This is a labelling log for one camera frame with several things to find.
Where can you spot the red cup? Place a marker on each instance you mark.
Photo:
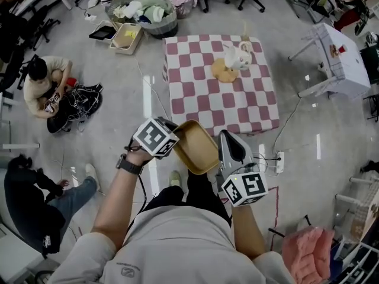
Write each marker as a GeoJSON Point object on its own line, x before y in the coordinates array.
{"type": "Point", "coordinates": [342, 49]}

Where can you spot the white rack with beige cloth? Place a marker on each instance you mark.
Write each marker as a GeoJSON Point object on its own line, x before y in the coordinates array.
{"type": "Point", "coordinates": [367, 206]}

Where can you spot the grey mesh basket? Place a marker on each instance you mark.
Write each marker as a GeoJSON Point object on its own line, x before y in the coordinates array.
{"type": "Point", "coordinates": [110, 9]}

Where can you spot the pink cloth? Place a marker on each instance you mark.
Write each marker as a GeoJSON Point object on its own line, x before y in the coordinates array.
{"type": "Point", "coordinates": [308, 256]}

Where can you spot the black wristwatch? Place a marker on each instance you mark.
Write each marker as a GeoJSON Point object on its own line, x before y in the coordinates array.
{"type": "Point", "coordinates": [130, 167]}

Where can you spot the white pouch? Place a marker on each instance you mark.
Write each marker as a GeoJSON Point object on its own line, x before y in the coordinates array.
{"type": "Point", "coordinates": [93, 1]}

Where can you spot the person's white t-shirt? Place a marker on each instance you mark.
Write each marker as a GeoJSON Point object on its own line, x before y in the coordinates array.
{"type": "Point", "coordinates": [177, 247]}

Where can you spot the person's left forearm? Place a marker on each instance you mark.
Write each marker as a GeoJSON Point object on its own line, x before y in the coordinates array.
{"type": "Point", "coordinates": [118, 206]}

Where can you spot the table with pink checked cloth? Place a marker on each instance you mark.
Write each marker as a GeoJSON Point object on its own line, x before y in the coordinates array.
{"type": "Point", "coordinates": [207, 99]}

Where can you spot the small brown item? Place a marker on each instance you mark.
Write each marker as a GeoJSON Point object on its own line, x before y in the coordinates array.
{"type": "Point", "coordinates": [335, 51]}

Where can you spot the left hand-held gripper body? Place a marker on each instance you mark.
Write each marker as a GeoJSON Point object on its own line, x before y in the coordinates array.
{"type": "Point", "coordinates": [151, 138]}

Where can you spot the black tray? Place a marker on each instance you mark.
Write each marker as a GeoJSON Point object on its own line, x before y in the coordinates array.
{"type": "Point", "coordinates": [102, 34]}

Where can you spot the small white grid-cloth table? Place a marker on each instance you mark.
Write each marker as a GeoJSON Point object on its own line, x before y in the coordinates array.
{"type": "Point", "coordinates": [346, 69]}

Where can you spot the tan rectangular plastic tray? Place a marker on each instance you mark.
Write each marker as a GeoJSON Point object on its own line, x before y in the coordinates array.
{"type": "Point", "coordinates": [198, 149]}

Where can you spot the white low table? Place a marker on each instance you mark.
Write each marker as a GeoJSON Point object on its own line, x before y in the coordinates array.
{"type": "Point", "coordinates": [20, 145]}

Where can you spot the beige plastic bin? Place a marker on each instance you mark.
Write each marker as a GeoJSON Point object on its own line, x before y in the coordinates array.
{"type": "Point", "coordinates": [127, 44]}

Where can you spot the person's left olive shoe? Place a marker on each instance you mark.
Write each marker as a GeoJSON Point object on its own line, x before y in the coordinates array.
{"type": "Point", "coordinates": [175, 177]}

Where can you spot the person's black trousers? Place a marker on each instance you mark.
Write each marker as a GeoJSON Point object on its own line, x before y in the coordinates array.
{"type": "Point", "coordinates": [201, 194]}

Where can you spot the round grey laundry basket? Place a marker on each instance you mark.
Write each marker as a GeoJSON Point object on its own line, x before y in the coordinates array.
{"type": "Point", "coordinates": [165, 25]}

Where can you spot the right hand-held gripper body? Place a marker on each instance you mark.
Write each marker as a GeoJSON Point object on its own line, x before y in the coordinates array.
{"type": "Point", "coordinates": [242, 188]}

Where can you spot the person's right forearm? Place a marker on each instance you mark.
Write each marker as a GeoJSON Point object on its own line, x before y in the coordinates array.
{"type": "Point", "coordinates": [247, 232]}

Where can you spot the small white power strip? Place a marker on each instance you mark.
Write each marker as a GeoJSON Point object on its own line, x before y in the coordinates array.
{"type": "Point", "coordinates": [91, 17]}

